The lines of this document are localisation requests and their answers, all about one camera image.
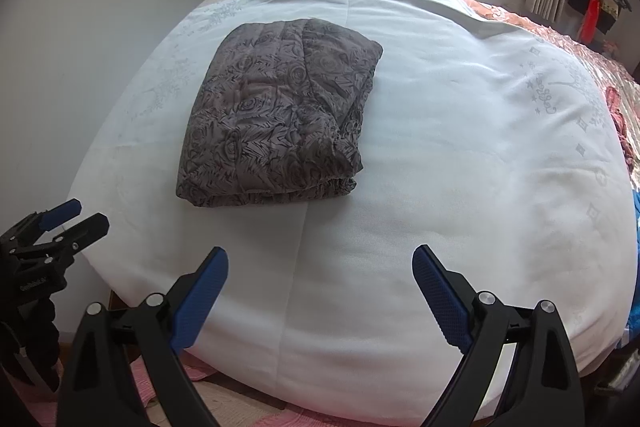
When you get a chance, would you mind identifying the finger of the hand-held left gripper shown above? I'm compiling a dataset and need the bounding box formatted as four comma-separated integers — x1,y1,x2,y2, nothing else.
39,198,84,231
51,212,111,259

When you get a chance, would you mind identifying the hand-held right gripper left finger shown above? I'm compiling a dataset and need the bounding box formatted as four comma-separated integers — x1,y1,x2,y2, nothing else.
56,246,230,427

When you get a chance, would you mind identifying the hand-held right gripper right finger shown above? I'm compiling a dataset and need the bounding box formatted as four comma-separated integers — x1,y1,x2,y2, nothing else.
411,243,585,427

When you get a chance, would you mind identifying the grey quilted floral jacket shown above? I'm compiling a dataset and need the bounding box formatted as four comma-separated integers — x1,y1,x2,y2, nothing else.
175,18,385,210

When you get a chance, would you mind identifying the bed with white sheet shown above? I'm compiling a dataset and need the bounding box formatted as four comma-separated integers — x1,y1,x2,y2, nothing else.
67,0,640,414

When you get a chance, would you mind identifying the blue cloth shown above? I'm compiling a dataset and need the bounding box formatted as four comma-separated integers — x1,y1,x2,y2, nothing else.
630,188,640,310

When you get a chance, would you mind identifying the pink floral quilt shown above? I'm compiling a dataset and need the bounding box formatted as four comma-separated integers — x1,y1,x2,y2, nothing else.
459,0,640,188

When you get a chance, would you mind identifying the red hanging item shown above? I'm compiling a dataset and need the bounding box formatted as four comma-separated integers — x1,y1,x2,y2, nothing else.
578,0,602,44

